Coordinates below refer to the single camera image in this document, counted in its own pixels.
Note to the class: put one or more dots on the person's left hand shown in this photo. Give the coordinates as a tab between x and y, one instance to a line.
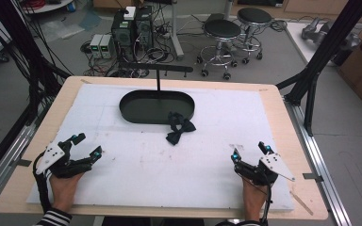
64	191

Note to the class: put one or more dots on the black metal frame stand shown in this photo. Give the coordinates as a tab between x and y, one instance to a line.
326	50
28	47

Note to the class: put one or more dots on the white foam mat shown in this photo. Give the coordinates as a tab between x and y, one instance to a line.
138	175

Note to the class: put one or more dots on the black computer tower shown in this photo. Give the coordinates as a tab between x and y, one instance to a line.
122	34
144	28

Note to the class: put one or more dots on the thin wooden stick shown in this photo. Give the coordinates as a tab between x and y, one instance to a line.
301	203

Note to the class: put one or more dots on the white box device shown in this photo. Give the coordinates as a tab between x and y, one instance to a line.
129	12

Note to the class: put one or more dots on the black bow tie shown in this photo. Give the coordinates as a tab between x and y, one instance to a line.
179	128

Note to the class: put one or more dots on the black tape piece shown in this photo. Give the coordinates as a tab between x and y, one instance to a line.
312	177
24	163

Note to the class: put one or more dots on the person's right hand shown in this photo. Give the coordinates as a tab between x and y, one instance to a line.
254	197

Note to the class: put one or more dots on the grey robot part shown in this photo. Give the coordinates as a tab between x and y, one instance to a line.
315	28

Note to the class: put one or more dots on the black round stool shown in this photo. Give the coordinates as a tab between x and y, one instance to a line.
221	31
254	17

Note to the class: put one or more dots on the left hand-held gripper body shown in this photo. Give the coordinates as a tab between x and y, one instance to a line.
52	157

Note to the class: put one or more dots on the grey desk leg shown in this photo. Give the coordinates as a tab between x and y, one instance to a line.
176	31

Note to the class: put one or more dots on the black oval tray hanger stand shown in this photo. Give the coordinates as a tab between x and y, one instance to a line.
152	108

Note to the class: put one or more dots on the round white table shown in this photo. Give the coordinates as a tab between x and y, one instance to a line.
47	4

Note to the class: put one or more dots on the grey power supply unit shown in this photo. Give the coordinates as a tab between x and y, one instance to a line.
106	46
95	45

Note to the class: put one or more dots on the aluminium rail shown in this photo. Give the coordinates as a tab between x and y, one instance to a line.
323	163
3	166

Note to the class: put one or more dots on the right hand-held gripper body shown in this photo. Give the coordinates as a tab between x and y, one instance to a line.
265	171

